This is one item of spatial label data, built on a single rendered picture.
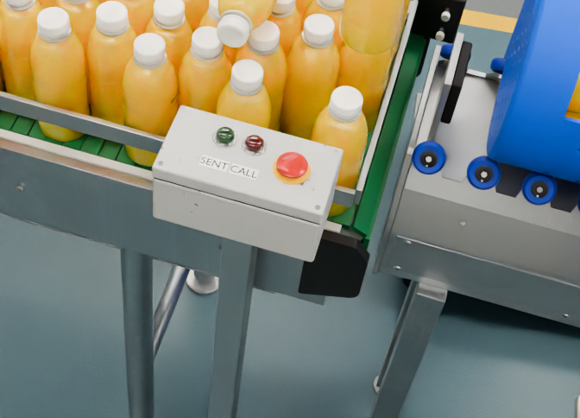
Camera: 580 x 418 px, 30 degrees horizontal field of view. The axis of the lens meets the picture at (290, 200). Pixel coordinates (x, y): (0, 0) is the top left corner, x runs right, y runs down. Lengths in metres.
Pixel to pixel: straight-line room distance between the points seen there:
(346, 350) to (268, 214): 1.18
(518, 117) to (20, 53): 0.64
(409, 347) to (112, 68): 0.76
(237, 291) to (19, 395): 0.97
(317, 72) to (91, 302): 1.14
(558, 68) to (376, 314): 1.24
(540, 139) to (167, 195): 0.45
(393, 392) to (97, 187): 0.77
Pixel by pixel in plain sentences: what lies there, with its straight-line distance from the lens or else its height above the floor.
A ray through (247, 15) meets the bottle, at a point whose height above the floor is 1.14.
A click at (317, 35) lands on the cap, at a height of 1.10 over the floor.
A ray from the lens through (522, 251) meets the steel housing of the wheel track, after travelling 1.53.
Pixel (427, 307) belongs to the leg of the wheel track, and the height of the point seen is 0.60.
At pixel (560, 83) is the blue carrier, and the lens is 1.30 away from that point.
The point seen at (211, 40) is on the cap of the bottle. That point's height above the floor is 1.10.
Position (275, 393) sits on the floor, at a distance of 2.31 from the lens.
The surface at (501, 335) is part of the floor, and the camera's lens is 2.47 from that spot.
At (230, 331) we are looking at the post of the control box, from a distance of 1.53.
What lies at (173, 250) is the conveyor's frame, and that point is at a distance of 1.56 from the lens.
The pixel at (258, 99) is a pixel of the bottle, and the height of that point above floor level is 1.07.
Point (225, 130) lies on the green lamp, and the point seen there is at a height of 1.11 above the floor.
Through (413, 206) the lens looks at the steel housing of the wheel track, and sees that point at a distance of 1.50.
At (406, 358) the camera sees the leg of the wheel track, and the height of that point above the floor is 0.42.
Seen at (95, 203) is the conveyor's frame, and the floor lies 0.83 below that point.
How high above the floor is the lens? 2.07
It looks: 53 degrees down
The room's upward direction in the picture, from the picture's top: 9 degrees clockwise
